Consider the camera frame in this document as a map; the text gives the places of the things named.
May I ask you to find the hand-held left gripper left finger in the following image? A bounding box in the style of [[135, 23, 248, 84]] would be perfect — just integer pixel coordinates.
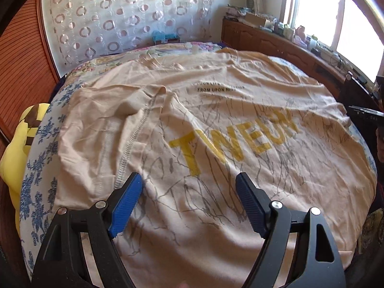
[[31, 172, 144, 288]]

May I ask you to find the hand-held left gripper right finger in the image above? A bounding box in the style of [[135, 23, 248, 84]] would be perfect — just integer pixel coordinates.
[[235, 172, 348, 288]]

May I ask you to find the beige printed t-shirt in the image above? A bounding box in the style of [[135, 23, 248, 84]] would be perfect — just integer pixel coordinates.
[[55, 49, 377, 288]]

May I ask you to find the blue floral white blanket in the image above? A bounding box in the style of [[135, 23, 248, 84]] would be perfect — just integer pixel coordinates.
[[16, 76, 89, 279]]

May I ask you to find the pink figurine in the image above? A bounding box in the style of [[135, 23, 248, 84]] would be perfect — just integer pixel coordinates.
[[292, 25, 308, 44]]

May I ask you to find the yellow plush toy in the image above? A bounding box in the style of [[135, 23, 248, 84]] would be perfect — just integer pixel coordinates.
[[0, 103, 50, 234]]

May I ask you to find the window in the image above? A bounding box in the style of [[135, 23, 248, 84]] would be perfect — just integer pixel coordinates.
[[285, 0, 384, 78]]

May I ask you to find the wooden window cabinet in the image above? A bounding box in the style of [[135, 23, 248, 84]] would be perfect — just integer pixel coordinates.
[[221, 18, 381, 105]]

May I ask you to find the pastel floral bedspread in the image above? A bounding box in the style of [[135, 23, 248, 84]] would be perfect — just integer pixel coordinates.
[[64, 41, 224, 80]]

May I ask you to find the cardboard box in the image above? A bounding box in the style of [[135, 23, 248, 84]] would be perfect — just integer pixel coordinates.
[[244, 12, 272, 27]]

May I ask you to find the teal box by curtain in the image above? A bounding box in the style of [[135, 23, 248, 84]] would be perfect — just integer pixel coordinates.
[[151, 30, 180, 44]]

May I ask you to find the wooden louvred wardrobe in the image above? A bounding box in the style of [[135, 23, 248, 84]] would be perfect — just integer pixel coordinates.
[[0, 0, 60, 144]]

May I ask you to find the sheer circle-patterned curtain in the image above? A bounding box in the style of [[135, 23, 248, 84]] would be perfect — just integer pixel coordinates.
[[42, 0, 249, 72]]

